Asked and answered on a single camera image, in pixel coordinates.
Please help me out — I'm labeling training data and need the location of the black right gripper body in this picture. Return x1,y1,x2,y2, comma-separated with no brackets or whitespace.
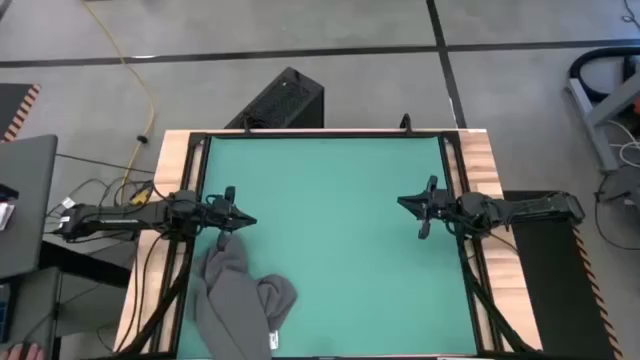
418,174,459,240

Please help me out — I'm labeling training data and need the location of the black hazard-striped floor mat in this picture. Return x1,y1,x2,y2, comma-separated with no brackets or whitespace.
0,83,41,144
502,189,624,360

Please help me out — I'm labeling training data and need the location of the grey metal stand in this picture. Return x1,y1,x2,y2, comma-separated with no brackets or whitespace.
564,72,640,174

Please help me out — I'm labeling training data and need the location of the person's hand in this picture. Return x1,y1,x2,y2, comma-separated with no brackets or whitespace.
0,342,46,360

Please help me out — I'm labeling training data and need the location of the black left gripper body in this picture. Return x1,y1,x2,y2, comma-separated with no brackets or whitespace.
198,185,239,236

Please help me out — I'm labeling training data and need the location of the thin black floor cable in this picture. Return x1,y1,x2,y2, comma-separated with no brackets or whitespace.
54,153,155,175

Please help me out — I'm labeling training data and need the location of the grey laptop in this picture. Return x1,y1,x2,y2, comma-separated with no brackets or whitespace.
0,133,59,281

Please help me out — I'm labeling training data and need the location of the grey towel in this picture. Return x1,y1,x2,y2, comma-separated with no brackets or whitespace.
192,230,299,360

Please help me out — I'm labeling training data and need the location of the black looped floor cable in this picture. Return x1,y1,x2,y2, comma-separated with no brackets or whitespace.
593,174,640,251

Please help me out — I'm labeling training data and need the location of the grey desk shelf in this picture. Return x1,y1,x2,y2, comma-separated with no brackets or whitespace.
0,267,62,360

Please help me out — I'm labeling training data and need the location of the yellow floor cable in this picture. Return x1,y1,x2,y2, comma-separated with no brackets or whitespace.
79,0,157,207

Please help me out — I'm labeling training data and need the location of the backlit black keyboard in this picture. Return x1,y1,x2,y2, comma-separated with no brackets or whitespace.
0,283,12,344

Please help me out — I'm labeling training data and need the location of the black metal table frame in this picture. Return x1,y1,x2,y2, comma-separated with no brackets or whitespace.
114,129,541,360

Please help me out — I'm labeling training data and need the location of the red white packet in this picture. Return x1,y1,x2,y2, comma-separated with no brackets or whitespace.
0,201,16,232

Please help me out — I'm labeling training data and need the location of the black hose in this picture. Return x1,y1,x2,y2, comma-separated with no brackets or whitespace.
569,46,640,101

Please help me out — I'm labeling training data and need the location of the grey round stand base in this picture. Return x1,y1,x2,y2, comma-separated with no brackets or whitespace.
599,165,640,206

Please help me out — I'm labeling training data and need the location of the green table mat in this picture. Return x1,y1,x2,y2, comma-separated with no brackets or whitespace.
177,135,479,359

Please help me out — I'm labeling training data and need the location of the black computer tower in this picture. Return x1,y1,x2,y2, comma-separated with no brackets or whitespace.
224,66,325,130

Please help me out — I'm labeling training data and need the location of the white floor cable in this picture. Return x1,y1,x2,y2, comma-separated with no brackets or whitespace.
607,119,640,169

